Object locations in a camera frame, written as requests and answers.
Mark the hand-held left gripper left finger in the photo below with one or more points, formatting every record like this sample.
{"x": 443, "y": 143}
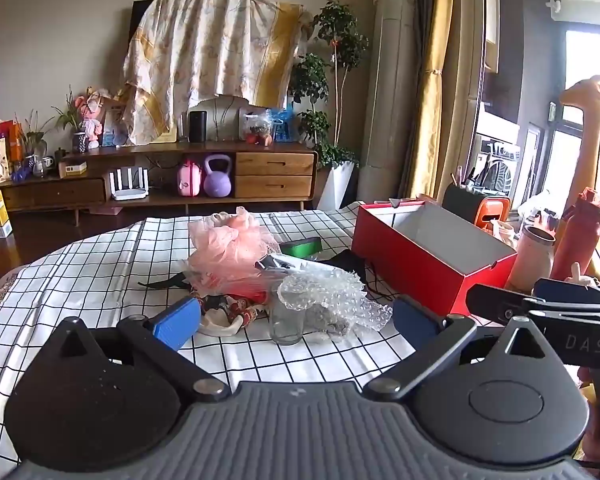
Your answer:
{"x": 177, "y": 321}

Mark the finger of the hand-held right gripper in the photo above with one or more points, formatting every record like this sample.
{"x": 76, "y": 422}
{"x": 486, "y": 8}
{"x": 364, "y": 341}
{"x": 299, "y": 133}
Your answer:
{"x": 575, "y": 291}
{"x": 495, "y": 302}

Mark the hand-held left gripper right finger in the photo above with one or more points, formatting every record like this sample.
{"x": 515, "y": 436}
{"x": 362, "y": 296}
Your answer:
{"x": 412, "y": 321}

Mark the red cardboard box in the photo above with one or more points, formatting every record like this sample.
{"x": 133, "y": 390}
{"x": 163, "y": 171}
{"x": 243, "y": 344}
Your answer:
{"x": 405, "y": 265}

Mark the pink tulle cloth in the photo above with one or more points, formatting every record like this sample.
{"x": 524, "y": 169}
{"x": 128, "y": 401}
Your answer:
{"x": 225, "y": 250}

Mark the black cloth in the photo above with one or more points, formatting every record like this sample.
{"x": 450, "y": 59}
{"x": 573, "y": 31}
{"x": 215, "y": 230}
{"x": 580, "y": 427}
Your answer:
{"x": 347, "y": 262}

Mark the clear plastic bag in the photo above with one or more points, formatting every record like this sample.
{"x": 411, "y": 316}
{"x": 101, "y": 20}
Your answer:
{"x": 290, "y": 266}

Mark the green sponge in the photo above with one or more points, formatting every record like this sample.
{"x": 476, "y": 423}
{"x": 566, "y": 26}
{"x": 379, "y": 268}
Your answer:
{"x": 302, "y": 246}

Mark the dark cloth strip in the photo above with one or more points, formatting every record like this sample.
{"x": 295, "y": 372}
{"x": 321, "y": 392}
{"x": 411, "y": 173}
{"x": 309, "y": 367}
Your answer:
{"x": 162, "y": 281}

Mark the red water bottle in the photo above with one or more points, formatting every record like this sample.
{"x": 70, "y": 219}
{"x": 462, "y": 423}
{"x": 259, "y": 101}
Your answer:
{"x": 577, "y": 240}

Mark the white tumbler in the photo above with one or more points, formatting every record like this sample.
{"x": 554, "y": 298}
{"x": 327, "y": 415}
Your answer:
{"x": 530, "y": 265}

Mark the red white plush stocking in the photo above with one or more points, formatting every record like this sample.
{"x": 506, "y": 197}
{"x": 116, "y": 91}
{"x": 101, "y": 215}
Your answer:
{"x": 230, "y": 310}

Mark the black white checked tablecloth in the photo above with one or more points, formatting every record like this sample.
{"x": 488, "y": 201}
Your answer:
{"x": 130, "y": 270}

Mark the bubble wrap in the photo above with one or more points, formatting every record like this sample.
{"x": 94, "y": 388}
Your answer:
{"x": 330, "y": 290}

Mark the black pen holder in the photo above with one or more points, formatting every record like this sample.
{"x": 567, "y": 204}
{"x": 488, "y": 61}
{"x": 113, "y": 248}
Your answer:
{"x": 460, "y": 200}

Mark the clear glass cup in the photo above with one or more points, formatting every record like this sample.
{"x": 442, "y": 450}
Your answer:
{"x": 286, "y": 325}

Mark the white router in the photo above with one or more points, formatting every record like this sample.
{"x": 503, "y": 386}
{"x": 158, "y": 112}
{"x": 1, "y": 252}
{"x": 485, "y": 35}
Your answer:
{"x": 130, "y": 192}

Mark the pink toy case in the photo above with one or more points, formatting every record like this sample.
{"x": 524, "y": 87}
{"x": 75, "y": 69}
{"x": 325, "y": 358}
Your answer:
{"x": 190, "y": 180}

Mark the purple kettlebell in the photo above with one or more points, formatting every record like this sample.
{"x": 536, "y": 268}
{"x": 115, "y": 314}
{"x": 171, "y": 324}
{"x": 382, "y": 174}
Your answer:
{"x": 216, "y": 184}

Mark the potted tree white planter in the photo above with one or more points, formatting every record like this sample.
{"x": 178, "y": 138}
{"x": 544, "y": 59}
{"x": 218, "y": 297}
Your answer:
{"x": 337, "y": 185}

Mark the giraffe toy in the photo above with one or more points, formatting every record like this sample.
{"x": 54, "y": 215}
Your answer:
{"x": 592, "y": 135}

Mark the small yellow white box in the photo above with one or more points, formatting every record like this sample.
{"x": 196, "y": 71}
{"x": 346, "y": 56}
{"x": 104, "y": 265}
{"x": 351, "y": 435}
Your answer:
{"x": 74, "y": 169}

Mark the wooden television cabinet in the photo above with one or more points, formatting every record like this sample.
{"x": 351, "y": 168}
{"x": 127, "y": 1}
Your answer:
{"x": 275, "y": 165}

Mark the black cylinder speaker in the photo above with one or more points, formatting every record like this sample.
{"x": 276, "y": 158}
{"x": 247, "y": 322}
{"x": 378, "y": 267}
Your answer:
{"x": 197, "y": 127}

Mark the small potted grass plant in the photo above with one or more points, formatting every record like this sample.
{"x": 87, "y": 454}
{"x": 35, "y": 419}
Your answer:
{"x": 79, "y": 142}

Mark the clear bag with fruit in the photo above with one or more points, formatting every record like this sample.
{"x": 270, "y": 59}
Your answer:
{"x": 257, "y": 132}

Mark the white mug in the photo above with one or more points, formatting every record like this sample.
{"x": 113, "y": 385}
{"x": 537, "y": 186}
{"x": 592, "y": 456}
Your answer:
{"x": 47, "y": 162}

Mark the pink doll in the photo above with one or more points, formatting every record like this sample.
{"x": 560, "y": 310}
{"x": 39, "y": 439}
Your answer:
{"x": 91, "y": 120}

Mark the blue plastic bag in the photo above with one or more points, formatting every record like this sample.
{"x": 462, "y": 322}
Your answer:
{"x": 282, "y": 127}

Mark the plant in glass vase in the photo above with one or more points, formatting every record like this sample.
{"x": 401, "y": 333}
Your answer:
{"x": 35, "y": 145}

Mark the covered standing air conditioner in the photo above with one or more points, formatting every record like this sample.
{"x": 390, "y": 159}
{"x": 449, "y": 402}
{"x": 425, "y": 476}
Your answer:
{"x": 387, "y": 85}

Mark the yellow curtain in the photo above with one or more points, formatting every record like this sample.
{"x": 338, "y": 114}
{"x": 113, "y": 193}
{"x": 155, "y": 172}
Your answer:
{"x": 437, "y": 60}

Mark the orange gift bag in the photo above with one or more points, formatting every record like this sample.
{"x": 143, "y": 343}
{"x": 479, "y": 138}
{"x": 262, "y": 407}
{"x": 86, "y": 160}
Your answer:
{"x": 10, "y": 135}

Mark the patterned yellow white sheet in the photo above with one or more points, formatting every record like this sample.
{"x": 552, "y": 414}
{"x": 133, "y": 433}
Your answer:
{"x": 205, "y": 45}

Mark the black television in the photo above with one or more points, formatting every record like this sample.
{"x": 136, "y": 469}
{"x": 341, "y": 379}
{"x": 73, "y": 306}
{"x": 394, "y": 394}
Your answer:
{"x": 139, "y": 15}

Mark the white wall camera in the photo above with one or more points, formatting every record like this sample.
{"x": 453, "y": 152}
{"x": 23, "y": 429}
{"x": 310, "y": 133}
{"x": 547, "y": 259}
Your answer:
{"x": 555, "y": 2}

